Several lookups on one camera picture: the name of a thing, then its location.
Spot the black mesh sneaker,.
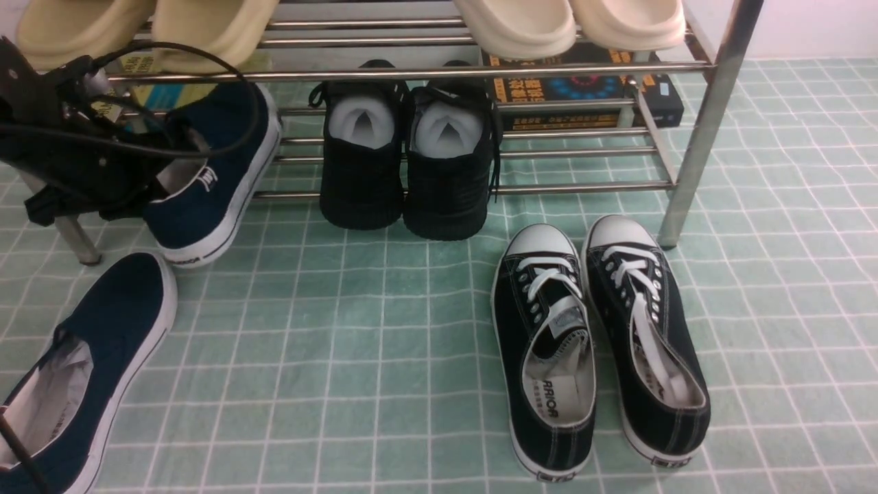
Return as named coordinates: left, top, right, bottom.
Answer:
left=403, top=78, right=503, bottom=242
left=309, top=80, right=409, bottom=231

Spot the navy slip-on shoe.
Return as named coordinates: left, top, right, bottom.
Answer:
left=143, top=82, right=283, bottom=269
left=2, top=251, right=178, bottom=493

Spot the black mesh sneaker, right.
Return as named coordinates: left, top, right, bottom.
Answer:
left=403, top=78, right=503, bottom=242

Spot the cream foam slipper,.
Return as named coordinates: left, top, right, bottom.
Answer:
left=453, top=1, right=577, bottom=60
left=570, top=0, right=686, bottom=52

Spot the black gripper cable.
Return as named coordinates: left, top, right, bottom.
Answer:
left=0, top=42, right=261, bottom=160

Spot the black canvas lace-up sneaker, right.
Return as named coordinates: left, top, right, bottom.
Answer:
left=581, top=215, right=711, bottom=469

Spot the cream foam slipper, far right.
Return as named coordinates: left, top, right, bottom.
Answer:
left=570, top=0, right=686, bottom=52

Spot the black canvas lace-up sneaker, left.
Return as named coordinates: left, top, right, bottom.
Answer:
left=491, top=223, right=597, bottom=484

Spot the silver metal shoe rack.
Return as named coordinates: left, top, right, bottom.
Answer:
left=50, top=1, right=762, bottom=266

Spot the tan foam slipper, far left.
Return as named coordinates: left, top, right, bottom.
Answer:
left=16, top=1, right=156, bottom=71

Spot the green checkered floor cloth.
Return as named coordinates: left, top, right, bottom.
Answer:
left=0, top=58, right=878, bottom=494

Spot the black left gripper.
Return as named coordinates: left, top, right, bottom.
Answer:
left=2, top=37, right=209, bottom=226

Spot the tan foam slipper,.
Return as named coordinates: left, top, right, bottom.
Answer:
left=152, top=1, right=279, bottom=67
left=16, top=1, right=156, bottom=71

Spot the yellow and blue book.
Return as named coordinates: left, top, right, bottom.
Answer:
left=89, top=52, right=273, bottom=124

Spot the black and orange book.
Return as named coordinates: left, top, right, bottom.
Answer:
left=480, top=42, right=685, bottom=131

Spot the black mesh sneaker, left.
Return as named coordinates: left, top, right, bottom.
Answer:
left=309, top=80, right=409, bottom=231

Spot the black canvas lace-up sneaker,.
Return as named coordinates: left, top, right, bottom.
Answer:
left=581, top=215, right=711, bottom=469
left=491, top=223, right=597, bottom=484

